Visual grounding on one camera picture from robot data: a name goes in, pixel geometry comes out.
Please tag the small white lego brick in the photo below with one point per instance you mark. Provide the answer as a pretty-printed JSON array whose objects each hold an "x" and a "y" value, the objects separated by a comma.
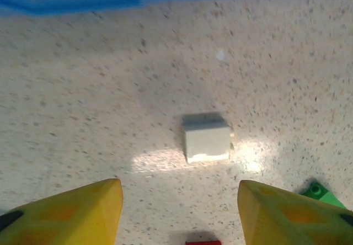
[{"x": 207, "y": 143}]

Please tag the small green lego brick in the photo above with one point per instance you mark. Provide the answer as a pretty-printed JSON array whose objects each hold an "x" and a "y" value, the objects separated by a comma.
[{"x": 321, "y": 194}]

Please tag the small red lego brick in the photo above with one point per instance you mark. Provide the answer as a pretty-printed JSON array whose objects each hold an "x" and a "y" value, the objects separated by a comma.
[{"x": 202, "y": 242}]

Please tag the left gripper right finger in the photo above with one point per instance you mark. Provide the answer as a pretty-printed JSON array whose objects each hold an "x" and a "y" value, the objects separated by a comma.
[{"x": 289, "y": 220}]

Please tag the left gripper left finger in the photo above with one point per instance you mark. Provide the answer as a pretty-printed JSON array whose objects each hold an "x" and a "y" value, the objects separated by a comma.
[{"x": 69, "y": 217}]

